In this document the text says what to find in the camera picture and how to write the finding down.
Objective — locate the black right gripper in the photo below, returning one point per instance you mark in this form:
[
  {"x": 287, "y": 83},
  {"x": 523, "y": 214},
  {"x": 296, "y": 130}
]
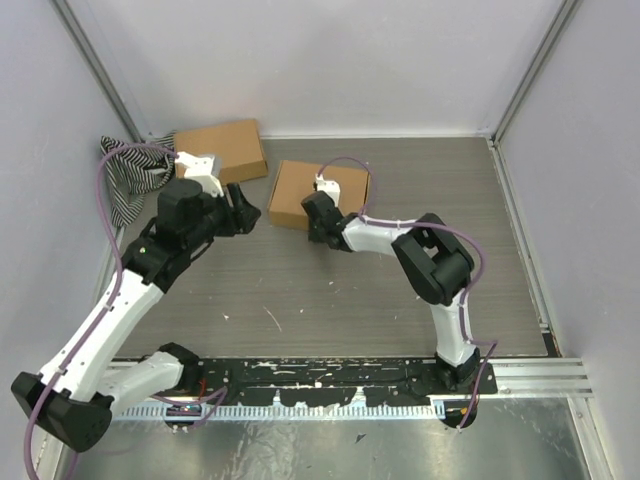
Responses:
[{"x": 315, "y": 235}]

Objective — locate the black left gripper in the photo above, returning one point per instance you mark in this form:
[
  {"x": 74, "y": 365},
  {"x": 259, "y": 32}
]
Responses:
[{"x": 240, "y": 219}]

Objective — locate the brown cardboard box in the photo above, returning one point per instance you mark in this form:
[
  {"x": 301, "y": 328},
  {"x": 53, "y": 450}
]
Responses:
[{"x": 236, "y": 145}]

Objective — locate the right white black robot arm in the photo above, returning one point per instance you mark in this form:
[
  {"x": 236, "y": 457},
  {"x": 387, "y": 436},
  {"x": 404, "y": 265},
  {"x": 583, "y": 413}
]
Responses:
[{"x": 436, "y": 264}]

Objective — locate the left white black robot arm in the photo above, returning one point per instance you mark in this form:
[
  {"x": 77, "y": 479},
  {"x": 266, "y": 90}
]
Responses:
[{"x": 71, "y": 398}]

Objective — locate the striped black white cloth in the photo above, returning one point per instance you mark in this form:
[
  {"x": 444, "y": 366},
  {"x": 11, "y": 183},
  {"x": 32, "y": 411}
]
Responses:
[{"x": 130, "y": 176}]

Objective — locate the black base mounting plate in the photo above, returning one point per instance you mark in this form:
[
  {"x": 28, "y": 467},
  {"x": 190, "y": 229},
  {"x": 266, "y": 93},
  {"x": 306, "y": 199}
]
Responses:
[{"x": 321, "y": 382}]

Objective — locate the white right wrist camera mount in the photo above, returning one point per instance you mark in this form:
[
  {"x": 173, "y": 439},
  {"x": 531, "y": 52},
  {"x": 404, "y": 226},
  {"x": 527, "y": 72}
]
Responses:
[{"x": 329, "y": 187}]

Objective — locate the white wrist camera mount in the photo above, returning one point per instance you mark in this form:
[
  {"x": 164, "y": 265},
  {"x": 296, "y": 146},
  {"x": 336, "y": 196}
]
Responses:
[
  {"x": 329, "y": 187},
  {"x": 203, "y": 169}
]

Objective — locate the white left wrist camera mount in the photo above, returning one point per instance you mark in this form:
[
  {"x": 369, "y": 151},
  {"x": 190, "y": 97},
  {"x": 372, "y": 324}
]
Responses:
[{"x": 203, "y": 169}]

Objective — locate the white slotted cable duct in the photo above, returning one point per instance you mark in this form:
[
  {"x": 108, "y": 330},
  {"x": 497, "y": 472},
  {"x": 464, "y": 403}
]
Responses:
[{"x": 356, "y": 410}]

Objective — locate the left aluminium corner post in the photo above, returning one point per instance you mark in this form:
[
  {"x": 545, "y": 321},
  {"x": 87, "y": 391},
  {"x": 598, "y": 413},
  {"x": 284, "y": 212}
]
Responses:
[{"x": 96, "y": 66}]

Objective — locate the aluminium corner post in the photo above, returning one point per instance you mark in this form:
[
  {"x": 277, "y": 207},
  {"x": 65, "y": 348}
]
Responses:
[
  {"x": 558, "y": 25},
  {"x": 96, "y": 66}
]

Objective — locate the aluminium front rail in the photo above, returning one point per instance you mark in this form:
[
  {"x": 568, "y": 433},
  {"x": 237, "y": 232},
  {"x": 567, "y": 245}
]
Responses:
[{"x": 535, "y": 377}]

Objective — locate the right aluminium corner post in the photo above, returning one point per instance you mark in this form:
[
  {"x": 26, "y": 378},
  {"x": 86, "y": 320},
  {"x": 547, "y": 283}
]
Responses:
[{"x": 558, "y": 25}]

